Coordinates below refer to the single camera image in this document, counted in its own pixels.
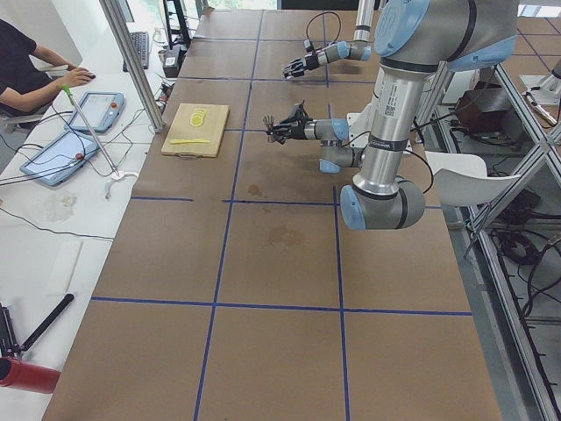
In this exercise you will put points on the teach pendant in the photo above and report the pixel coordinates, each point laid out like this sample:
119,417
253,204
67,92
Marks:
60,159
101,109

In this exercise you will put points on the near teach pendant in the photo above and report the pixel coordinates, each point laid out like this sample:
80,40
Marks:
60,159

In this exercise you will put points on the lemon slices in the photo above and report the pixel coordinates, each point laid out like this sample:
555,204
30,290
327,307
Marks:
197,117

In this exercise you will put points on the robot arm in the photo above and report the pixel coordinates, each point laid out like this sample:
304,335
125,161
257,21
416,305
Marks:
411,39
359,49

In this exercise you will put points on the far teach pendant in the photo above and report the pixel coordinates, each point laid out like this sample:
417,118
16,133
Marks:
101,109

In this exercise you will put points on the black keyboard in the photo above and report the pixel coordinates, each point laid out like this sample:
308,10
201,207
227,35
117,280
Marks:
141,45

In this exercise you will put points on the black tool with handle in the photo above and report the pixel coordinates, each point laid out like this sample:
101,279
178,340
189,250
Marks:
10,347

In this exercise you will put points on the seated person black shirt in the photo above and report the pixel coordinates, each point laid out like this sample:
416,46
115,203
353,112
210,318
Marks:
24,88

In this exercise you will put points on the steel double jigger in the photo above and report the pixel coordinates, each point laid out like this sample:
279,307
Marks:
268,122

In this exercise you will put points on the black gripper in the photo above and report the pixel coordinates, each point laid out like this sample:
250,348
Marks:
294,130
310,61

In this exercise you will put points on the crumpled white tissue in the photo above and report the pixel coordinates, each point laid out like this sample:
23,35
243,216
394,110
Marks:
60,206

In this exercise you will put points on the red bottle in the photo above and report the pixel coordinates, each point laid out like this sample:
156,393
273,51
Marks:
17,374

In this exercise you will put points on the wooden cutting board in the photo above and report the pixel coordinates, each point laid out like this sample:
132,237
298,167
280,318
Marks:
213,129

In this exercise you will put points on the yellow plastic knife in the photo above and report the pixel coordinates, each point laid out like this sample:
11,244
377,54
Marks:
188,141

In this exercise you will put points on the metal rod green tip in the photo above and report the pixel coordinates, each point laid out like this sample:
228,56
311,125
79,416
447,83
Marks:
115,172

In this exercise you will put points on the brown box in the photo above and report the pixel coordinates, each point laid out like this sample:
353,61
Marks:
488,110

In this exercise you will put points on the aluminium frame post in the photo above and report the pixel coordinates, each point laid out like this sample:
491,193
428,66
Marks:
118,26

